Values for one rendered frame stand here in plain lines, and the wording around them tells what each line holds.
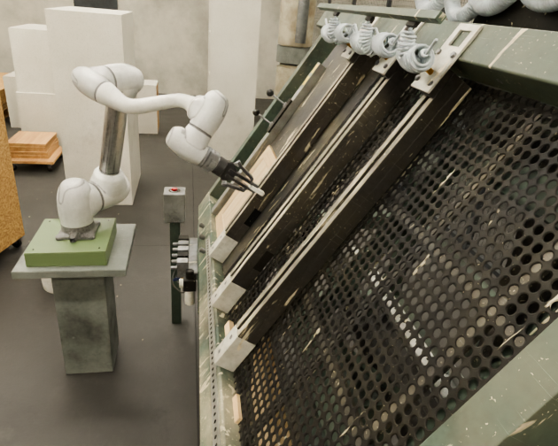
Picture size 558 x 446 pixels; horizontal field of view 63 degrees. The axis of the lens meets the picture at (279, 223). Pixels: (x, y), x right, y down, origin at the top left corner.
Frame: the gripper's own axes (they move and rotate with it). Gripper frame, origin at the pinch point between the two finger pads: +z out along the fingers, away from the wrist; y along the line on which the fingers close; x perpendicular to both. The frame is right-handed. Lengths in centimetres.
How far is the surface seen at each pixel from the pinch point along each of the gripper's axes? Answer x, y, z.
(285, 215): -35.1, 7.1, 2.6
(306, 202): -35.2, 15.1, 5.8
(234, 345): -66, -28, 3
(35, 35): 433, -100, -187
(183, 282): 8, -59, 1
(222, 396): -77, -38, 5
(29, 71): 433, -141, -176
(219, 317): -39, -38, 5
